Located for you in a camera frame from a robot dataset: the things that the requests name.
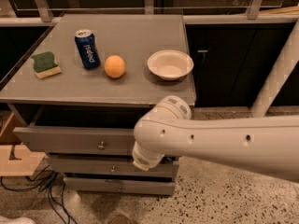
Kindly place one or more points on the blue Pepsi can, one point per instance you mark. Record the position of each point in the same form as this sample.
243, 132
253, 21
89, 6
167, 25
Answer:
85, 42

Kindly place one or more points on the grey top drawer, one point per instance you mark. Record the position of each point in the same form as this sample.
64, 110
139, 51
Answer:
81, 130

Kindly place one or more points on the white shoe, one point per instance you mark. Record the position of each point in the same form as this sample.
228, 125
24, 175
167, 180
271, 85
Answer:
18, 220

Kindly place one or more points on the orange fruit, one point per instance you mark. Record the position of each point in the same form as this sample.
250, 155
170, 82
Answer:
115, 66

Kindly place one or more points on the brown shoe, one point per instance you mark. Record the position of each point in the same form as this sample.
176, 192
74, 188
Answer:
119, 219

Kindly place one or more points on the black low cabinet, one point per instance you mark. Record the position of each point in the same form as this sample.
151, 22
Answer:
232, 61

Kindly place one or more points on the grey bottom drawer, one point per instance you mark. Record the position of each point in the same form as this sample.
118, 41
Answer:
120, 186

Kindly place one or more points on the metal glass railing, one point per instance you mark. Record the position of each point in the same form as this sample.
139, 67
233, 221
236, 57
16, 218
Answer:
47, 12

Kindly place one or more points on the grey drawer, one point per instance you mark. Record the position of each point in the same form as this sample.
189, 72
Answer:
81, 130
120, 186
106, 165

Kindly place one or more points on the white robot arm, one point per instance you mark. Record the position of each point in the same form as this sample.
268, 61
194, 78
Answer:
266, 146

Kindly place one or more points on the grey middle drawer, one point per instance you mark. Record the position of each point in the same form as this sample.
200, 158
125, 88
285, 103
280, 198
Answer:
106, 165

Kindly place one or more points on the grey drawer cabinet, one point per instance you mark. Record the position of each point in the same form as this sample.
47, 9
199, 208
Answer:
133, 37

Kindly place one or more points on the white pillar leg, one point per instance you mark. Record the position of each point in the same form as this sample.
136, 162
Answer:
280, 72

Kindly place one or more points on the white bowl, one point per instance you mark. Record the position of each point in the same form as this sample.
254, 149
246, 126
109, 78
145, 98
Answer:
170, 64

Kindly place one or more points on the green yellow sponge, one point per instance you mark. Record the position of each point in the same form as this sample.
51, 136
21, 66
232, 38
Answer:
45, 65

